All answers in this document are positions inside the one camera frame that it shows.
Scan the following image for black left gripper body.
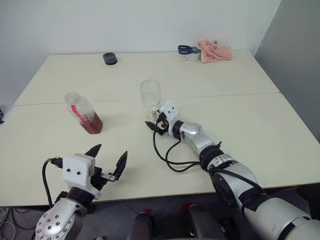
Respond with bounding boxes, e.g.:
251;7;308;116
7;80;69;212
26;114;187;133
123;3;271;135
90;167;119;194

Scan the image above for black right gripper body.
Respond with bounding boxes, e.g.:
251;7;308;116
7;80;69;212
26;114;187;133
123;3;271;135
154;113;171;137

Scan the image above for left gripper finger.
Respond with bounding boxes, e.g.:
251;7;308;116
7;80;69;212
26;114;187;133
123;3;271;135
84;143;103;159
113;150;129;181

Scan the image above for bottle with red liquid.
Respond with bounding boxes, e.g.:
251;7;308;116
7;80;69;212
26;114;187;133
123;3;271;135
64;91;104;135

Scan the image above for dark rounded shape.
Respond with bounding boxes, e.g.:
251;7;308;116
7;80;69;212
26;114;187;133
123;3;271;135
188;204;227;240
130;211;154;240

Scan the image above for black round container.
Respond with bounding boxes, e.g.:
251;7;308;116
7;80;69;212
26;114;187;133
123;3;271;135
102;51;118;66

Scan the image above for pink cloth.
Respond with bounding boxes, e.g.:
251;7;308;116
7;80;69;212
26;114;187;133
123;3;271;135
197;39;234;64

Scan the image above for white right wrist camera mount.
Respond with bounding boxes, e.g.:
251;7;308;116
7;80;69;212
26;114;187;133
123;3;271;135
159;100;181;136

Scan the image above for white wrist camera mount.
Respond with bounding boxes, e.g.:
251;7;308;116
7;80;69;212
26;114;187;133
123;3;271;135
159;100;181;136
62;153;102;200

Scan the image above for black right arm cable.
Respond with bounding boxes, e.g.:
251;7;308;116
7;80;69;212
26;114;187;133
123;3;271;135
152;121;266;196

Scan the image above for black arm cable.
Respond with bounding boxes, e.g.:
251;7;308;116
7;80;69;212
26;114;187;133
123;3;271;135
41;156;65;208
152;121;266;196

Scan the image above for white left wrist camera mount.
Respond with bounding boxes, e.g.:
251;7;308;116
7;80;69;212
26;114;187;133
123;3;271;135
62;153;102;200

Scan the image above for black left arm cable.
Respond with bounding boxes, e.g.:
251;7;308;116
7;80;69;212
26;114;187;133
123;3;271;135
41;156;65;208

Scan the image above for blue handled scissors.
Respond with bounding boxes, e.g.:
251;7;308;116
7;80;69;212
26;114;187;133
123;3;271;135
177;44;199;55

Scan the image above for white floor cables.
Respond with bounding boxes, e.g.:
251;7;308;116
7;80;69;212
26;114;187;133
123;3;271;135
0;205;39;240

